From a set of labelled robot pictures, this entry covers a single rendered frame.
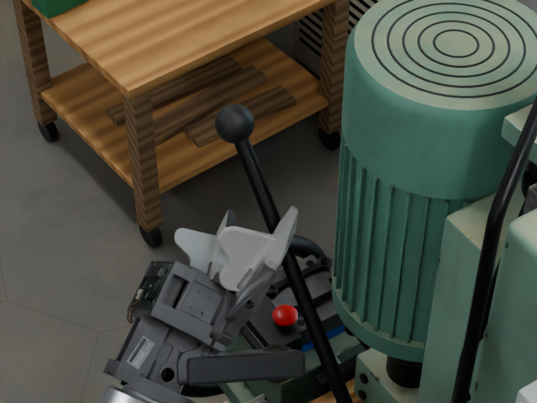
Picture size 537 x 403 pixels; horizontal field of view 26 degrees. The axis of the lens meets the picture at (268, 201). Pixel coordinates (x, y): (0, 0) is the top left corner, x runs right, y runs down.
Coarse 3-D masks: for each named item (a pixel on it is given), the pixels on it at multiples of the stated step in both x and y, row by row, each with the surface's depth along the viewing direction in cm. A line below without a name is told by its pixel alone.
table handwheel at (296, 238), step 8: (296, 240) 157; (304, 240) 158; (296, 248) 157; (304, 248) 158; (312, 248) 160; (320, 248) 162; (304, 256) 159; (320, 256) 162; (328, 272) 165; (216, 384) 168; (184, 392) 163; (192, 392) 164; (200, 392) 165; (208, 392) 167; (216, 392) 168
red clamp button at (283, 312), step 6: (282, 306) 136; (288, 306) 136; (276, 312) 136; (282, 312) 136; (288, 312) 136; (294, 312) 136; (276, 318) 135; (282, 318) 135; (288, 318) 135; (294, 318) 135; (282, 324) 135; (288, 324) 135
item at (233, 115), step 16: (224, 112) 101; (240, 112) 101; (224, 128) 101; (240, 128) 100; (240, 144) 102; (256, 160) 102; (256, 176) 102; (256, 192) 102; (272, 208) 102; (272, 224) 102; (288, 256) 103; (288, 272) 103; (304, 288) 103; (304, 304) 103; (304, 320) 104; (320, 336) 104; (320, 352) 104; (336, 368) 104; (336, 384) 104; (336, 400) 105
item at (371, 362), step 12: (360, 360) 125; (372, 360) 125; (384, 360) 125; (360, 372) 126; (372, 372) 124; (384, 372) 124; (360, 384) 128; (372, 384) 125; (384, 384) 123; (396, 384) 123; (360, 396) 128; (372, 396) 126; (384, 396) 123; (396, 396) 122; (408, 396) 122
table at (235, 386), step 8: (224, 384) 148; (232, 384) 147; (240, 384) 147; (224, 392) 149; (232, 392) 147; (240, 392) 146; (248, 392) 146; (232, 400) 148; (240, 400) 146; (248, 400) 146; (256, 400) 142; (264, 400) 142; (312, 400) 142
